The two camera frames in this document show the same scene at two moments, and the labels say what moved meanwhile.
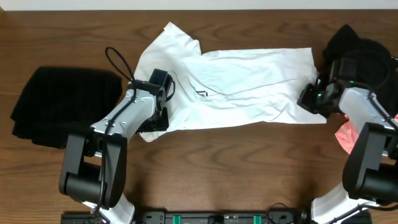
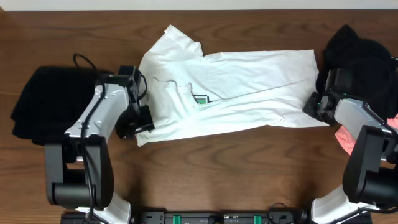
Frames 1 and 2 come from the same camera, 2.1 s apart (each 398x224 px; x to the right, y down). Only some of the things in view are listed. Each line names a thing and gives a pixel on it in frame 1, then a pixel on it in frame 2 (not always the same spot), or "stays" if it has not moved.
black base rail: [198, 217] stays
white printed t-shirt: [228, 88] stays
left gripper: [157, 123] → [144, 117]
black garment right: [375, 66] stays
